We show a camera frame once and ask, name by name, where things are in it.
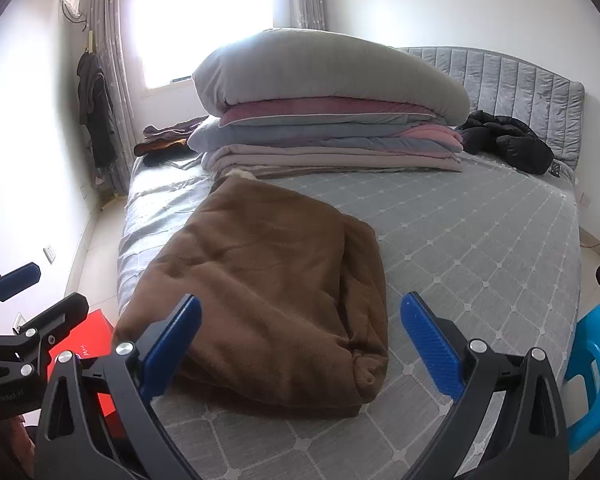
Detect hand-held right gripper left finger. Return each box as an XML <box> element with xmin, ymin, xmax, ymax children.
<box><xmin>34</xmin><ymin>294</ymin><xmax>203</xmax><ymax>480</ymax></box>

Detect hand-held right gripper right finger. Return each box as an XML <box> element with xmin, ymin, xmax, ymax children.
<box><xmin>399</xmin><ymin>291</ymin><xmax>570</xmax><ymax>480</ymax></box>

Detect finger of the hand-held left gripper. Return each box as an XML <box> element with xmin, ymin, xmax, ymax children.
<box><xmin>0</xmin><ymin>292</ymin><xmax>90</xmax><ymax>377</ymax></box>
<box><xmin>0</xmin><ymin>261</ymin><xmax>42</xmax><ymax>328</ymax></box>

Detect brown coat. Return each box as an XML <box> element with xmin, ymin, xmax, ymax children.
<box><xmin>112</xmin><ymin>170</ymin><xmax>391</xmax><ymax>420</ymax></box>

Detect person's left forearm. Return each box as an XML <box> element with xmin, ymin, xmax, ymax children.
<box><xmin>0</xmin><ymin>410</ymin><xmax>37</xmax><ymax>480</ymax></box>

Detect hanging black clothes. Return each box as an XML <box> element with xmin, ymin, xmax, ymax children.
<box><xmin>76</xmin><ymin>50</ymin><xmax>117</xmax><ymax>171</ymax></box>

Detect brown crumpled clothes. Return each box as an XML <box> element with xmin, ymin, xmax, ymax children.
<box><xmin>132</xmin><ymin>115</ymin><xmax>211</xmax><ymax>158</ymax></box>

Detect red box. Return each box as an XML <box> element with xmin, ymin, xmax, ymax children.
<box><xmin>47</xmin><ymin>309</ymin><xmax>131</xmax><ymax>441</ymax></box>

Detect bed with grey checked sheet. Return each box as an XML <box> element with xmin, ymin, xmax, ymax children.
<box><xmin>116</xmin><ymin>152</ymin><xmax>581</xmax><ymax>480</ymax></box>

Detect blue plastic chair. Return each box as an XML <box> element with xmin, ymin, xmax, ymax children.
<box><xmin>562</xmin><ymin>290</ymin><xmax>600</xmax><ymax>456</ymax></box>

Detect beige folded blanket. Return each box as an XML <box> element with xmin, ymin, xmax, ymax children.
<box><xmin>201</xmin><ymin>144</ymin><xmax>463</xmax><ymax>181</ymax></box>

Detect black puffer jacket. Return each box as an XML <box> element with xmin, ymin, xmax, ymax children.
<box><xmin>454</xmin><ymin>110</ymin><xmax>555</xmax><ymax>176</ymax></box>

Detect blue-grey folded blanket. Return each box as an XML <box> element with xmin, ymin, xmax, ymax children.
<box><xmin>186</xmin><ymin>119</ymin><xmax>465</xmax><ymax>155</ymax></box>

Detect pink folded blanket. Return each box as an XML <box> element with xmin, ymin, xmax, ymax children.
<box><xmin>219</xmin><ymin>99</ymin><xmax>437</xmax><ymax>127</ymax></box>

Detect grey padded headboard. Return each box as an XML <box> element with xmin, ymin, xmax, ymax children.
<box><xmin>397</xmin><ymin>46</ymin><xmax>586</xmax><ymax>171</ymax></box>

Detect bright window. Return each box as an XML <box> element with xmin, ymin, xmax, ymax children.
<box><xmin>132</xmin><ymin>0</ymin><xmax>276</xmax><ymax>88</ymax></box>

